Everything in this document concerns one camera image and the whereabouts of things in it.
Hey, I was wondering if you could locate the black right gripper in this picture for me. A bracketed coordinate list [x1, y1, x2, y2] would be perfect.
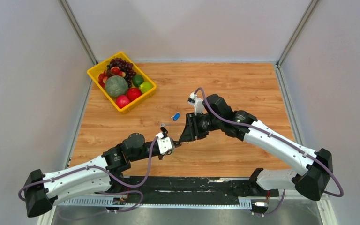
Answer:
[179, 112, 222, 143]

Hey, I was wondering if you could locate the silver key with blue tag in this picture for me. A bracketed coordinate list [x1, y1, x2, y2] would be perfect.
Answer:
[171, 112, 180, 121]

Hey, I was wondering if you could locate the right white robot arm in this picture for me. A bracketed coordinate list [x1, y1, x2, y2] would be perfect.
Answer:
[179, 93, 333, 201]

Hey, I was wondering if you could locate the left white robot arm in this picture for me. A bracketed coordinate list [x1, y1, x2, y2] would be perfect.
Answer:
[18, 133, 181, 218]

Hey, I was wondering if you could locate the red apple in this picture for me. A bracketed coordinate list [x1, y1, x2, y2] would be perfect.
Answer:
[115, 95, 131, 109]
[127, 88, 143, 102]

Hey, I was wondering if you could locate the dark green lime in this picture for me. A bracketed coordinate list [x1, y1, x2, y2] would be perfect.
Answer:
[132, 74, 144, 88]

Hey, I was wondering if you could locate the green netted melon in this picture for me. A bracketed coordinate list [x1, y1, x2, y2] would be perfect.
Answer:
[105, 75, 129, 98]

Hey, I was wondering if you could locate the red-yellow peach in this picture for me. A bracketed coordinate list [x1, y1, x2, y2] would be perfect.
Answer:
[118, 71, 126, 77]

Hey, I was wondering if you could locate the dark purple grape bunch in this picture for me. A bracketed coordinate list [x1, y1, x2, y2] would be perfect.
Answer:
[106, 57, 137, 88]

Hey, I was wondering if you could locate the yellow plastic fruit tray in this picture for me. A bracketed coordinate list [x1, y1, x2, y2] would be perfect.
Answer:
[87, 52, 157, 114]

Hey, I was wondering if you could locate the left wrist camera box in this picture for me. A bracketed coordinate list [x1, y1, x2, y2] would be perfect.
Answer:
[156, 132, 175, 156]

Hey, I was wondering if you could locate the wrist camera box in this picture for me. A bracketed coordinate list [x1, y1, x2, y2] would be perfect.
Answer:
[156, 132, 175, 156]
[187, 92, 204, 115]

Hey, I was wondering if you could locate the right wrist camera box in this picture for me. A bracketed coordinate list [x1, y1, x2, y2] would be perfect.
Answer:
[187, 92, 204, 115]

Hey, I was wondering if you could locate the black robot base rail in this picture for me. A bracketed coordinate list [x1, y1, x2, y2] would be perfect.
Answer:
[108, 176, 279, 205]

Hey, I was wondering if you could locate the right aluminium frame post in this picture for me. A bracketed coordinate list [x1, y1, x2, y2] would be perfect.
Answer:
[276, 0, 320, 68]

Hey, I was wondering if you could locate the aluminium frame post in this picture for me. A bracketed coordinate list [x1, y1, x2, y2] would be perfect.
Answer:
[58, 0, 98, 65]
[276, 0, 320, 68]

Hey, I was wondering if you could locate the left aluminium frame post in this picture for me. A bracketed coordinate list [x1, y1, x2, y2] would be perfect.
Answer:
[58, 0, 98, 65]

